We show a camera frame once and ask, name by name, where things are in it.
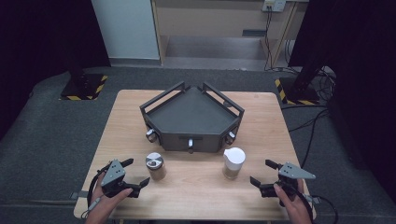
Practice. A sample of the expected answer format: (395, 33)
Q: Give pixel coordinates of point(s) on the person's left hand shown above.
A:
(104, 203)

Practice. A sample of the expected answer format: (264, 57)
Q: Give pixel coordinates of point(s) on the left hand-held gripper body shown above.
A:
(113, 174)

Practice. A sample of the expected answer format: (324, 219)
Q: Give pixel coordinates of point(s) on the white panel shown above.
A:
(126, 28)

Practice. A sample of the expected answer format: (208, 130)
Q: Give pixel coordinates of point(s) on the glass jar with white lid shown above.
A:
(233, 163)

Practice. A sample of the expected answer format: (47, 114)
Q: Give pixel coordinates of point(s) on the dark grey corner rack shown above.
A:
(191, 118)

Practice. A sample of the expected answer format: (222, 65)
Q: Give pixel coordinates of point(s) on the wall power outlet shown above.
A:
(274, 5)

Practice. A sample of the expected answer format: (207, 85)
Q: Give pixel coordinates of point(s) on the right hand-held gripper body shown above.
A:
(292, 172)

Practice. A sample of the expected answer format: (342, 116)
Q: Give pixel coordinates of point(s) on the black curtain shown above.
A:
(37, 40)
(364, 77)

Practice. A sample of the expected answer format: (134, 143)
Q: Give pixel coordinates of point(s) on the grey table bracket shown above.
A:
(313, 199)
(77, 195)

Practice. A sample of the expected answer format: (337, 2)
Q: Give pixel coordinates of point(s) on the person's right hand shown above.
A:
(295, 205)

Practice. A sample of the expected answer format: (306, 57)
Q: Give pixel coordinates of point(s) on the small silver can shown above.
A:
(155, 166)

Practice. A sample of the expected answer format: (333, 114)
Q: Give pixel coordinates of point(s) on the black stand with striped base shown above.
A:
(82, 87)
(300, 91)

